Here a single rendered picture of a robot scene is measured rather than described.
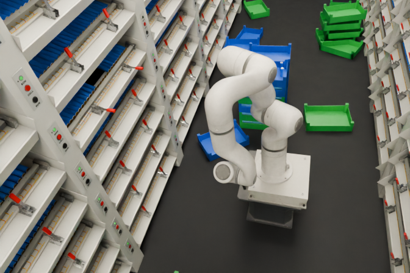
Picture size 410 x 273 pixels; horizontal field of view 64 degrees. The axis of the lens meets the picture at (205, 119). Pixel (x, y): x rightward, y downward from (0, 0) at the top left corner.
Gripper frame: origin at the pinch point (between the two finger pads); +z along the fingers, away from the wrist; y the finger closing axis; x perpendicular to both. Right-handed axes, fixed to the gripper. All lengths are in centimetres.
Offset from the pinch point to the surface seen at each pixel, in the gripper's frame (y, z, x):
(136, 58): 60, -29, 28
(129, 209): -5, -11, 59
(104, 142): 24, -38, 47
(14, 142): 19, -88, 38
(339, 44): 94, 153, -73
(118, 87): 44, -42, 32
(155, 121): 37, 1, 41
